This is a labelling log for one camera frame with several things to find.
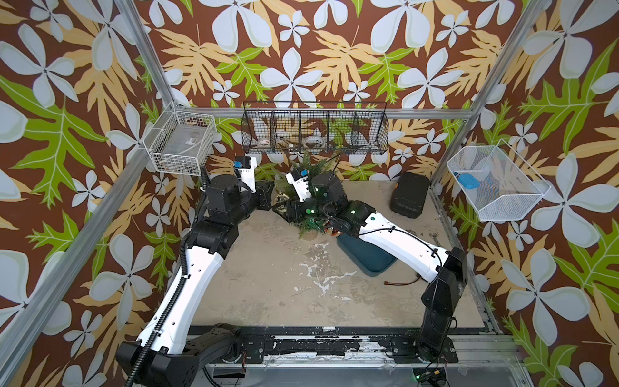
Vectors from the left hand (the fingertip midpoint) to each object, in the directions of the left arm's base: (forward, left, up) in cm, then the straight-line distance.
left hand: (272, 179), depth 68 cm
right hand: (-4, -1, -7) cm, 8 cm away
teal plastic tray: (-8, -31, -32) cm, 45 cm away
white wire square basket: (+23, +36, -4) cm, 43 cm away
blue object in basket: (+12, -68, -12) cm, 70 cm away
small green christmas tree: (-10, -12, -6) cm, 17 cm away
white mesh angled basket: (+8, -76, -11) cm, 77 cm away
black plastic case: (+25, -58, -34) cm, 72 cm away
